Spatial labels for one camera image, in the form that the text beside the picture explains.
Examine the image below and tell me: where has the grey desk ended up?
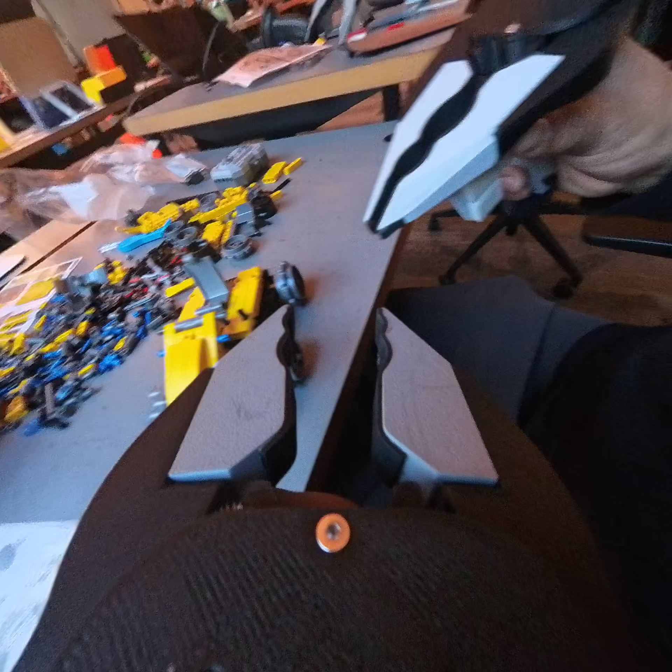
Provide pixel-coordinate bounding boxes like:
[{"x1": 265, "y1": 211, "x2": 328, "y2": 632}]
[{"x1": 0, "y1": 122, "x2": 413, "y2": 526}]

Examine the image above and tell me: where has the tablet device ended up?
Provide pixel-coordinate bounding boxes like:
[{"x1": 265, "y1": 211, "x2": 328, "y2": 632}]
[{"x1": 42, "y1": 81, "x2": 96, "y2": 117}]

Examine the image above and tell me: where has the orange box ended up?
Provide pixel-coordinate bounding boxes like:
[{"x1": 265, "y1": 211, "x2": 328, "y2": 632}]
[{"x1": 84, "y1": 44, "x2": 119, "y2": 74}]

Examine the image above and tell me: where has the printed paper sheet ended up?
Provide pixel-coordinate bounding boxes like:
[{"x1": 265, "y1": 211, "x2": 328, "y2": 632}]
[{"x1": 215, "y1": 44, "x2": 331, "y2": 87}]

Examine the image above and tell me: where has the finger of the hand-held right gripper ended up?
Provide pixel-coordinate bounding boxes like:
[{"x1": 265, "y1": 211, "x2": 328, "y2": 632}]
[
  {"x1": 363, "y1": 59, "x2": 481, "y2": 232},
  {"x1": 374, "y1": 52, "x2": 567, "y2": 236}
]

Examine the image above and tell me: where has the white instruction booklet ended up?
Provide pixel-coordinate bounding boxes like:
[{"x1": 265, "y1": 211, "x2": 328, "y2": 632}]
[{"x1": 0, "y1": 520, "x2": 79, "y2": 672}]

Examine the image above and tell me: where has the yellow box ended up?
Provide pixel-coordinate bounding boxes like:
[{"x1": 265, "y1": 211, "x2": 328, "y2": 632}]
[{"x1": 81, "y1": 65, "x2": 127, "y2": 103}]

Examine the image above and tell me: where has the grey brick motor box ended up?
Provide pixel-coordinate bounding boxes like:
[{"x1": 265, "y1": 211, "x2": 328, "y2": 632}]
[{"x1": 210, "y1": 143, "x2": 270, "y2": 187}]

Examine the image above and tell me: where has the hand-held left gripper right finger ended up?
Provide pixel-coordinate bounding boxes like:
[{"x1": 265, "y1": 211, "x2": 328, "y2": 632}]
[{"x1": 370, "y1": 307, "x2": 499, "y2": 486}]

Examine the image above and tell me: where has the pile of small brick pieces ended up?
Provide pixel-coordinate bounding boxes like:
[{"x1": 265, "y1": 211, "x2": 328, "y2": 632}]
[{"x1": 0, "y1": 257, "x2": 182, "y2": 436}]

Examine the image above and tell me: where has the black office chair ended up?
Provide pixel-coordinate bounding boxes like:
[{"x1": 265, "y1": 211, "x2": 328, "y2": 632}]
[{"x1": 428, "y1": 173, "x2": 583, "y2": 300}]

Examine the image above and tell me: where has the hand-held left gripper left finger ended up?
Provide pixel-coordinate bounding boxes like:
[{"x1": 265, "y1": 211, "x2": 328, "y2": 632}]
[{"x1": 167, "y1": 303, "x2": 308, "y2": 484}]

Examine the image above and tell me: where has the wooden side table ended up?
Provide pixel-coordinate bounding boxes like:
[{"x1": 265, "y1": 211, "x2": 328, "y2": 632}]
[{"x1": 0, "y1": 73, "x2": 174, "y2": 169}]

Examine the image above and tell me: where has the person's grey trouser leg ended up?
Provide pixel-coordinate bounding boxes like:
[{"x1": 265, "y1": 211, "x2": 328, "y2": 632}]
[{"x1": 386, "y1": 275, "x2": 604, "y2": 421}]

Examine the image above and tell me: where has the person's right hand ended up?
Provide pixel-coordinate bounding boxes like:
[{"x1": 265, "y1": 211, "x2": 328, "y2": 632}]
[{"x1": 499, "y1": 39, "x2": 672, "y2": 200}]

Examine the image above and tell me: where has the red brick piece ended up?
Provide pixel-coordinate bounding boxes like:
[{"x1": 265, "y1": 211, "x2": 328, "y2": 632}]
[{"x1": 120, "y1": 132, "x2": 162, "y2": 159}]

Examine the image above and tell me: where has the clear plastic bag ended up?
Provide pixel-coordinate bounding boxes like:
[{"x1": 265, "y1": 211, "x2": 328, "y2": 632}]
[{"x1": 0, "y1": 142, "x2": 208, "y2": 237}]

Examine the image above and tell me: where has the yellow toy brick vehicle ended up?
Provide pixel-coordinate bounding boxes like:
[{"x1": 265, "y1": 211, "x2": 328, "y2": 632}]
[{"x1": 162, "y1": 261, "x2": 309, "y2": 406}]

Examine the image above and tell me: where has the tan-edged table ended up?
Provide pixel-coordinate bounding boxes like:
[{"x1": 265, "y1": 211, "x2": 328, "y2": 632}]
[{"x1": 123, "y1": 26, "x2": 457, "y2": 148}]

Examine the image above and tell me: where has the light blue brick blade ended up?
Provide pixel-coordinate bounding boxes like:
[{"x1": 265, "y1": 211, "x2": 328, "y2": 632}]
[{"x1": 117, "y1": 231, "x2": 171, "y2": 254}]

